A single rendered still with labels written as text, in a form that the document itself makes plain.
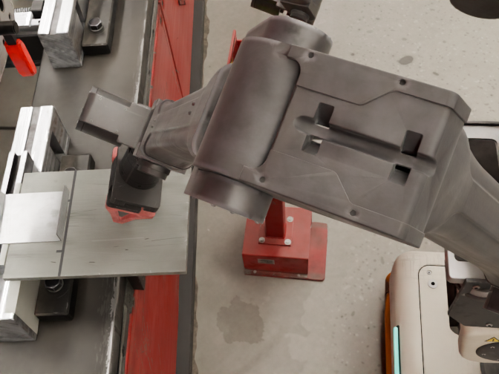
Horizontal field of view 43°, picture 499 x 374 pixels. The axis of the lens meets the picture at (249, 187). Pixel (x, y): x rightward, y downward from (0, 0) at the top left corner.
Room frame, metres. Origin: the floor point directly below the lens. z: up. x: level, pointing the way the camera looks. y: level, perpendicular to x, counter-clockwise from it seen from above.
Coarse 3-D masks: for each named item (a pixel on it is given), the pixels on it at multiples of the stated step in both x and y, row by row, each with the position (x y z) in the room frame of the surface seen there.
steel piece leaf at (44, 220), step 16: (48, 192) 0.54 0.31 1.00; (64, 192) 0.53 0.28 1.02; (16, 208) 0.52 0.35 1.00; (32, 208) 0.52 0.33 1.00; (48, 208) 0.51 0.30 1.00; (64, 208) 0.50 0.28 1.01; (0, 224) 0.49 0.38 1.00; (16, 224) 0.49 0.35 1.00; (32, 224) 0.49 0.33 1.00; (48, 224) 0.48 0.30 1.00; (64, 224) 0.48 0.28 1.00; (0, 240) 0.47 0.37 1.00; (16, 240) 0.46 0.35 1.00; (32, 240) 0.46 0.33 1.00; (48, 240) 0.46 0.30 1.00
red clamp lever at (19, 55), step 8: (0, 24) 0.64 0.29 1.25; (8, 24) 0.64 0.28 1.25; (16, 24) 0.65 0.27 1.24; (0, 32) 0.64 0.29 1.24; (8, 32) 0.64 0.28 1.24; (16, 32) 0.64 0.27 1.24; (8, 40) 0.64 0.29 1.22; (16, 40) 0.64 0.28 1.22; (8, 48) 0.64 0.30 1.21; (16, 48) 0.64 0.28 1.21; (24, 48) 0.64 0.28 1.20; (16, 56) 0.64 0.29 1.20; (24, 56) 0.64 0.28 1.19; (16, 64) 0.64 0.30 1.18; (24, 64) 0.64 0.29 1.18; (32, 64) 0.64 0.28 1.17; (24, 72) 0.64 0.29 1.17; (32, 72) 0.64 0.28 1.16
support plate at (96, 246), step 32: (32, 192) 0.55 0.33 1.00; (96, 192) 0.53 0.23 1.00; (96, 224) 0.48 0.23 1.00; (128, 224) 0.47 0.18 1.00; (160, 224) 0.46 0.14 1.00; (32, 256) 0.44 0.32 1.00; (64, 256) 0.43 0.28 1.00; (96, 256) 0.42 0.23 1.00; (128, 256) 0.42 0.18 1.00; (160, 256) 0.41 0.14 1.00
